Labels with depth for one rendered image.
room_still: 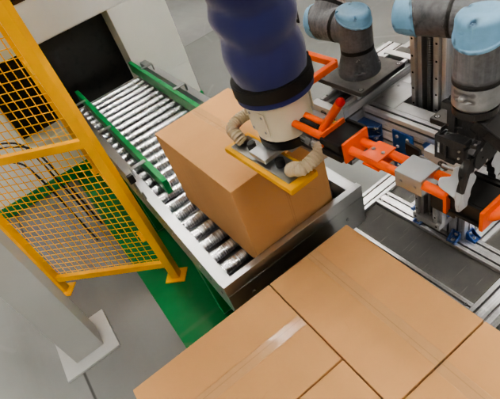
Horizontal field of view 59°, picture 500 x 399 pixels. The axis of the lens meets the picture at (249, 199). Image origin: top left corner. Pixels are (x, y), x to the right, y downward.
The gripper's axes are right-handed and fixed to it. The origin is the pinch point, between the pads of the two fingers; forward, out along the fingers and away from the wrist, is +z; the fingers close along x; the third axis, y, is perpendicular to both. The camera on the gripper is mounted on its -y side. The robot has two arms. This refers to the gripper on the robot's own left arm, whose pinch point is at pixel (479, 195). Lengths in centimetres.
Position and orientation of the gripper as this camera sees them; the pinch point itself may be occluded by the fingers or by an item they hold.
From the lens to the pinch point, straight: 94.5
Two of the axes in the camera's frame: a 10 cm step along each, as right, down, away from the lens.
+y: -5.8, -4.2, 7.0
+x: -7.7, 5.6, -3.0
